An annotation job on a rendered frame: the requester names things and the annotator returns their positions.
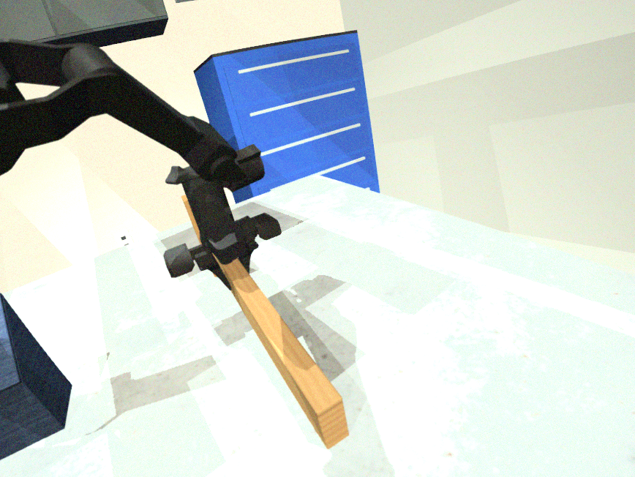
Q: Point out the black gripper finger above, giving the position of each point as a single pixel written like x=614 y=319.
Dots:
x=216 y=269
x=245 y=260

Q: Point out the wooden block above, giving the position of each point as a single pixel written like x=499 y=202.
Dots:
x=189 y=212

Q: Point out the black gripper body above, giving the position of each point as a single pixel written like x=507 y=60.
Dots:
x=179 y=260

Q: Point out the wooden rail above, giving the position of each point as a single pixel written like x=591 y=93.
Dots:
x=320 y=401

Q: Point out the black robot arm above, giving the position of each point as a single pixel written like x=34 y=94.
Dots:
x=92 y=84

